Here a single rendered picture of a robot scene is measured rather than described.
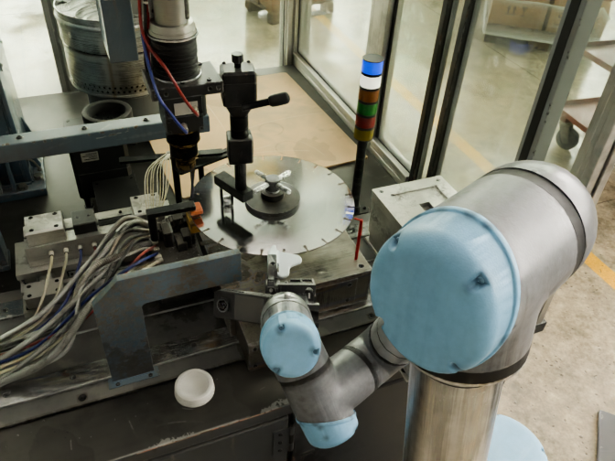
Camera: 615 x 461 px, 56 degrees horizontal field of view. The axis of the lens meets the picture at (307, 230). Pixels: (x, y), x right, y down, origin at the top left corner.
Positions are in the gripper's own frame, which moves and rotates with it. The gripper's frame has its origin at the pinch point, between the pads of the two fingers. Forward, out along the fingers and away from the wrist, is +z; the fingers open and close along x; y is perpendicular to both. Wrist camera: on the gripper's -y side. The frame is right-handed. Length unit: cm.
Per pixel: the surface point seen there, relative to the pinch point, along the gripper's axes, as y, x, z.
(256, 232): -2.5, 9.5, 3.3
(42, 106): -70, 37, 87
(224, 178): -8.8, 19.2, 6.8
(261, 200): -1.8, 15.0, 9.8
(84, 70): -49, 44, 57
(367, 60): 20, 44, 18
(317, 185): 9.8, 18.0, 16.2
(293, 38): 9, 66, 112
